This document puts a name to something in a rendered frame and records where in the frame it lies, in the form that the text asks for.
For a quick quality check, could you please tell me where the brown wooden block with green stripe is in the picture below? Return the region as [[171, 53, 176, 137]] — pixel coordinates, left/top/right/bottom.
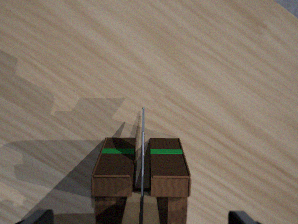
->
[[91, 137, 191, 224]]

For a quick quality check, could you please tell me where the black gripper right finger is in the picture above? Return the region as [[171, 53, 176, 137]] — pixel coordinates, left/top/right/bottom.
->
[[228, 211, 261, 224]]

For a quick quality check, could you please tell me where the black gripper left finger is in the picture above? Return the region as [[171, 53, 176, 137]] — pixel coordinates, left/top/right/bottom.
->
[[15, 209, 54, 224]]

